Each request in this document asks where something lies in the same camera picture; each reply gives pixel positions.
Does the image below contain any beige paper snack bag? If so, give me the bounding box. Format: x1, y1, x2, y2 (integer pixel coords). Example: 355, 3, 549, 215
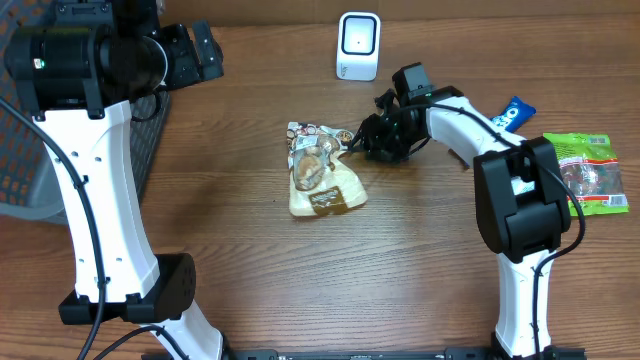
286, 122, 368, 217

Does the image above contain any blue snack packet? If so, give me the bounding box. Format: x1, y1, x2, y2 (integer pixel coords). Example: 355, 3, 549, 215
491, 96, 536, 133

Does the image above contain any green clear snack bag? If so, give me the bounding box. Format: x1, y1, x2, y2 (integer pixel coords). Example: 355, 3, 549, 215
543, 133, 630, 216

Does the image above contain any light teal snack packet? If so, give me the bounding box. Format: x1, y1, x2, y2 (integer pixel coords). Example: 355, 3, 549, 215
511, 177, 535, 196

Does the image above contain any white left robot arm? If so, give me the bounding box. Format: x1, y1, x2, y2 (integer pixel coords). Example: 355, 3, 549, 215
4, 1, 227, 360

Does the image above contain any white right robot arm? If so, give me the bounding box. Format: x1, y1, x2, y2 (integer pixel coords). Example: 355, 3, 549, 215
349, 63, 572, 359

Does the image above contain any white barcode scanner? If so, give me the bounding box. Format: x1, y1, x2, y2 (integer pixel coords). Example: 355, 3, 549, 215
336, 11, 381, 81

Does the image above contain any grey plastic mesh basket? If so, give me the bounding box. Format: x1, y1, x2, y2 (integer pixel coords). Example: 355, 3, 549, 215
1, 0, 171, 225

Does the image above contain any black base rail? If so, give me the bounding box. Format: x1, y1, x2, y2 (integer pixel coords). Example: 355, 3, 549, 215
141, 347, 587, 360

